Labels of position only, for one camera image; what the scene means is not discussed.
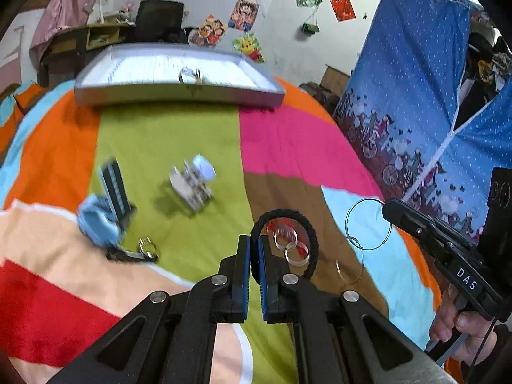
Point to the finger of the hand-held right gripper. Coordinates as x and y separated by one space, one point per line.
432 224
424 239

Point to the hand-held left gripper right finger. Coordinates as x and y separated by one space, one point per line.
263 284

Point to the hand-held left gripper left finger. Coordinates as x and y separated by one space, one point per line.
244 280

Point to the black wavy hair clip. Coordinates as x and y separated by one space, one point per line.
122 255

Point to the blue scrunchie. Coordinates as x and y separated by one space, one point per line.
96 220

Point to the grey rectangular tray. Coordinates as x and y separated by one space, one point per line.
160 96

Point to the person's right hand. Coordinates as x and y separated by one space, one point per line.
476 336

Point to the silver rhinestone hair clip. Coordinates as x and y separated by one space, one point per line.
192 188

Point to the dark hanging clothes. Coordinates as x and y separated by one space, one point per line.
482 102

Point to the colourful patchwork blanket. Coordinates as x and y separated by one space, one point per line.
180 148

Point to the black hair comb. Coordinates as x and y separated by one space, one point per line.
116 192

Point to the blue printed fabric wardrobe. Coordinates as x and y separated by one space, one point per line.
408 68

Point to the dark woven basket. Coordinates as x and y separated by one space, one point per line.
320 96

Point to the cardboard box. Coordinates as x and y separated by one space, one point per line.
336 80

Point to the green hanging pouch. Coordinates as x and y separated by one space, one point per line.
310 28

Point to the black office chair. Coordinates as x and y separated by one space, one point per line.
160 20

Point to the wooden desk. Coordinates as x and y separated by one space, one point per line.
76 38

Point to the pink knotted curtain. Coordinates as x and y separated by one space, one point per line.
68 12

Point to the yellow bear wall poster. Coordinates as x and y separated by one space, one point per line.
248 48

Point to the red paper wall decoration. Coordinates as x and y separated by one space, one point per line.
343 8

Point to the cartoon couple wall poster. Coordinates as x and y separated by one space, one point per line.
208 31

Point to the green wall photo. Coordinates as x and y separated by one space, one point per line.
308 0

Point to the cartoon boy wall poster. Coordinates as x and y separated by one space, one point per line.
243 15

